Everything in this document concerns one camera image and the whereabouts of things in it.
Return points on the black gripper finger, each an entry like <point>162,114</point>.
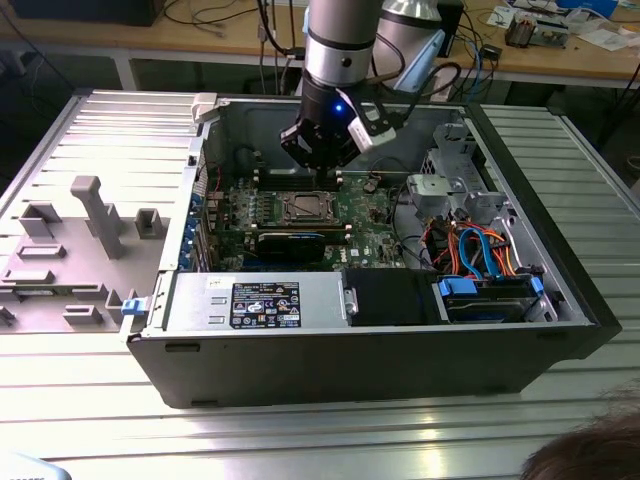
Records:
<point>299,145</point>
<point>347,156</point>

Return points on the thin metal locking lever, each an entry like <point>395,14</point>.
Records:
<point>310,219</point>
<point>307,193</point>

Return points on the silver CPU chip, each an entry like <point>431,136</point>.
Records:
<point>305,205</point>

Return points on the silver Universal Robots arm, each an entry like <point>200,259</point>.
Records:
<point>340,55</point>

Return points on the silver coin cell battery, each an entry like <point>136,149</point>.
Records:
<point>369,186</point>

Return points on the green motherboard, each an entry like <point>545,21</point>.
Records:
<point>370,235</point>

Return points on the black graphics card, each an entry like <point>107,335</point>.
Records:
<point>290,246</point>

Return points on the beige plastic case latch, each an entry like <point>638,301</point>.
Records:
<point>205,105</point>

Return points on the silver metal drive cage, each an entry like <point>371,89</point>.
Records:
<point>477,197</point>

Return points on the wooden workbench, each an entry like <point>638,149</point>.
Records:
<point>200,35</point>

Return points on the black drive bay box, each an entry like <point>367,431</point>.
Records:
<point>387,295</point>

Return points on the black tower box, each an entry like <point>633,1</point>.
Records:
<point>452,25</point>

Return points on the small black adapter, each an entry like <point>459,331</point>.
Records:
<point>492,51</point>

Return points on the grey power supply unit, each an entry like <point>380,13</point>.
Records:
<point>195,295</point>

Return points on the hard disk in blue carrier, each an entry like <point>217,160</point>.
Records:
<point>492,305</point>

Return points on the black open PC case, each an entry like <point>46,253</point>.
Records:
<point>350,365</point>

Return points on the electronic device with coils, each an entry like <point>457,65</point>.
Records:
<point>520,30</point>

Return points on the blue case latch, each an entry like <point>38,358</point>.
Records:
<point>131,306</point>

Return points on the black monitor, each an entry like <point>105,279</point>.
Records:
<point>75,12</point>

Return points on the grey parts rack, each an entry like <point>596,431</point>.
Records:
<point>75,280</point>

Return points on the white papers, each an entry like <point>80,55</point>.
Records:
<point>600,39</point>

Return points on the blue box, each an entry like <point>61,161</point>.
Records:
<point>590,5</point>

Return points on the person's brown haired head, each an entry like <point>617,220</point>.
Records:
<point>600,450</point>

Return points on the pale rounded device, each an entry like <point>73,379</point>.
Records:
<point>25,470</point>

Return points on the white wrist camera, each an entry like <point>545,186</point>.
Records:
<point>365,140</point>

